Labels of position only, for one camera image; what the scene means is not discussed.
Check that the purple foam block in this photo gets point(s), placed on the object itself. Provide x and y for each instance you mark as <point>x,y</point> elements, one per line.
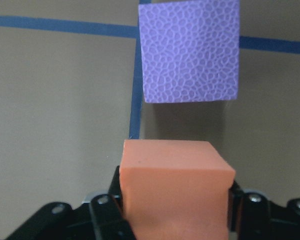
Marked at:
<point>190,50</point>

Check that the orange foam block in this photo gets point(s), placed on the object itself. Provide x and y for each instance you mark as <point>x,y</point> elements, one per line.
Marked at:
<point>175,189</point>

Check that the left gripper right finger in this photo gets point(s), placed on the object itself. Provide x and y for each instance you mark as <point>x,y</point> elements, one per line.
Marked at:
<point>248,214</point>

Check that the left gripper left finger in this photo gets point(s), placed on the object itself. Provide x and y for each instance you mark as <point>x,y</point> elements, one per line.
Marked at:
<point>106,212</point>

